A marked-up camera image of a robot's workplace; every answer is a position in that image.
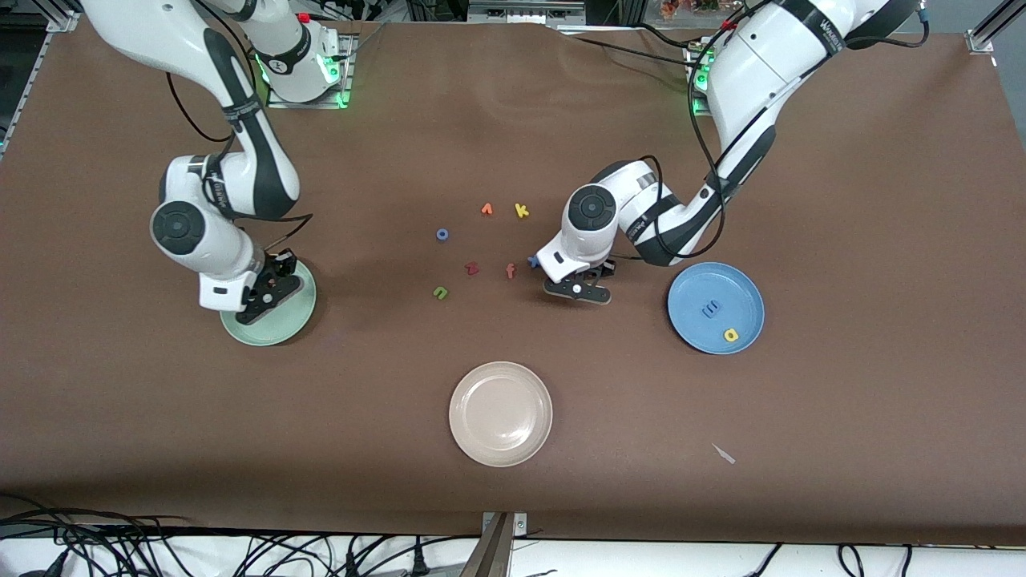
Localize thin grey base cable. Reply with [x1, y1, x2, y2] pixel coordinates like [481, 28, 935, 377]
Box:
[325, 22, 387, 63]

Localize beige plate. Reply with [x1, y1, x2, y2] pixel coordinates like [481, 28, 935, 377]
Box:
[449, 361, 554, 468]

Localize long black base cable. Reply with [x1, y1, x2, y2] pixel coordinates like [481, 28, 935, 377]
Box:
[557, 30, 706, 71]

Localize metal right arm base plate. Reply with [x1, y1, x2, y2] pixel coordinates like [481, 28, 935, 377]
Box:
[267, 34, 354, 110]

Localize blue plate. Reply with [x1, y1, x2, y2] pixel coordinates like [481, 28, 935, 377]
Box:
[667, 262, 765, 355]

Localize aluminium table frame rail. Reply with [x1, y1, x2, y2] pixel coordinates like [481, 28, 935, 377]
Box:
[966, 0, 1026, 145]
[0, 0, 81, 161]

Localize brown table cover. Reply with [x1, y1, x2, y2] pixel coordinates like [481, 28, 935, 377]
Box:
[0, 14, 1026, 547]

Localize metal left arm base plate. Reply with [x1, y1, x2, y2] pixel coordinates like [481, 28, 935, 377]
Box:
[688, 40, 722, 118]

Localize short black base cable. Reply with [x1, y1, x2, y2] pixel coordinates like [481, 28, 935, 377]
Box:
[632, 21, 697, 50]

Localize green plate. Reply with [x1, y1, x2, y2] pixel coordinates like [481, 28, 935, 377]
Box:
[220, 260, 317, 347]

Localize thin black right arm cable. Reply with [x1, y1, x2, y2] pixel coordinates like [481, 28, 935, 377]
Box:
[265, 212, 314, 257]

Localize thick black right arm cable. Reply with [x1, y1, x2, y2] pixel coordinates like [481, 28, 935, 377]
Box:
[166, 68, 241, 166]

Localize grey metal box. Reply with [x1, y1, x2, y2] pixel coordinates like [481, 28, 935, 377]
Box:
[469, 0, 586, 25]

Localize grey metal bracket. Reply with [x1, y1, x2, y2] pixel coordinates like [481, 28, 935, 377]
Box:
[461, 511, 528, 577]

